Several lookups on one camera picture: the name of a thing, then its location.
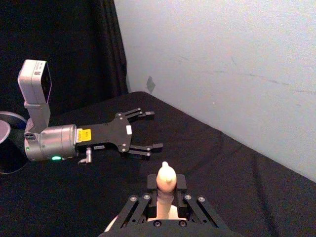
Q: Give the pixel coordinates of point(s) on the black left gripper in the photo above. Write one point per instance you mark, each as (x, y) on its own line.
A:
(111, 135)

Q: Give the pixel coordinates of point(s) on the small white three-armed plastic piece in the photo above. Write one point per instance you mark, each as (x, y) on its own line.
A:
(166, 182)

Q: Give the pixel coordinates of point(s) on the black table cloth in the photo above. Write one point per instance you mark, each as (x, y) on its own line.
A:
(222, 187)

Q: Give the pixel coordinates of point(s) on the black hanging curtain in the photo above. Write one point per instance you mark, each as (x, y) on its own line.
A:
(61, 37)

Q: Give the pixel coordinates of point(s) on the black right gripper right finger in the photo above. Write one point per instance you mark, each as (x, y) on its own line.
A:
(181, 184)

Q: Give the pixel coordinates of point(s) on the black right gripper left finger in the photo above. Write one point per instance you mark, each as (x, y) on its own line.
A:
(151, 184)

